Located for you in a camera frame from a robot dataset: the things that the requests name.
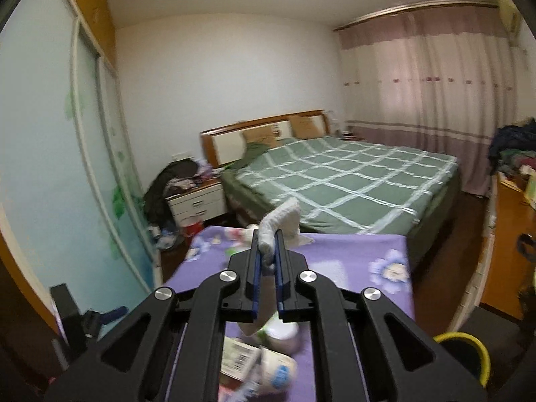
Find white paper cup blue print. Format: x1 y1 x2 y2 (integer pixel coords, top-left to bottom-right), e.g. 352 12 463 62
248 347 297 397

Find green plaid bed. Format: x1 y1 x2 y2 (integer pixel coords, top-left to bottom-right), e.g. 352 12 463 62
221 136 461 267

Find white barcode package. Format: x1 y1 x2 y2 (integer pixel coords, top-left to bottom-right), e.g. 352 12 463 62
221 337 261 381

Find brown pillow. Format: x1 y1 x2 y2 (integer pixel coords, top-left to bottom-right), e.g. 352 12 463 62
288 115 324 140
242 125 280 149

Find white tissue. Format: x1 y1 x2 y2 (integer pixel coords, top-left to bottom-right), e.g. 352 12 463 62
239 197 314 339

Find wooden desk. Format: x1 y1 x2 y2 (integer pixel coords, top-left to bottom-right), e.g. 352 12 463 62
481 176 535 320

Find sliding wardrobe door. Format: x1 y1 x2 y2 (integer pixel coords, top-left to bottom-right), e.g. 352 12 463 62
1 0 159 311

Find pink white curtain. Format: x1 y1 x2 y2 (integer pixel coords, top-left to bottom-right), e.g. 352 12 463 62
337 5 518 195

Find black jacket on nightstand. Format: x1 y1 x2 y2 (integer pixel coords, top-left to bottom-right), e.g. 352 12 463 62
143 158 199 229

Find brown pillow left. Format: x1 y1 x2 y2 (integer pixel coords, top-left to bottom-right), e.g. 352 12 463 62
242 125 280 149

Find brown pillow right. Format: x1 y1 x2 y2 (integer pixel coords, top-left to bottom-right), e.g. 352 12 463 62
288 115 324 140

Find white nightstand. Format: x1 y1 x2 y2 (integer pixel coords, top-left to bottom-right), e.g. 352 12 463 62
166 179 227 225

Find red bucket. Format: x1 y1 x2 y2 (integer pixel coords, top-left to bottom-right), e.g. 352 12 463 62
179 215 203 245

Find yellow rim trash bin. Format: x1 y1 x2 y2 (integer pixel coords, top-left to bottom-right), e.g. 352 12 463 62
433 331 490 388

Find pile of clothes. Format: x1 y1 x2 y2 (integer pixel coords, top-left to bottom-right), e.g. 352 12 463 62
488 117 535 173

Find purple floral tablecloth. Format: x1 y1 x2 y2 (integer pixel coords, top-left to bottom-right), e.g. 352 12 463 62
164 226 414 401

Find wooden headboard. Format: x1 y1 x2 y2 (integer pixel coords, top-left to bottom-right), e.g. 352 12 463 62
200 110 331 168

